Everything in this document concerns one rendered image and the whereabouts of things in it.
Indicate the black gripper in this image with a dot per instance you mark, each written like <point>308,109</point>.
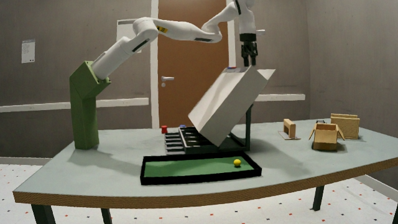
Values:
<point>247,49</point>

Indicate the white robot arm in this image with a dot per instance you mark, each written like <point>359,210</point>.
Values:
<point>147,29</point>

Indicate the red plug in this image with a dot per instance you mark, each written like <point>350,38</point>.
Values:
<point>164,129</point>

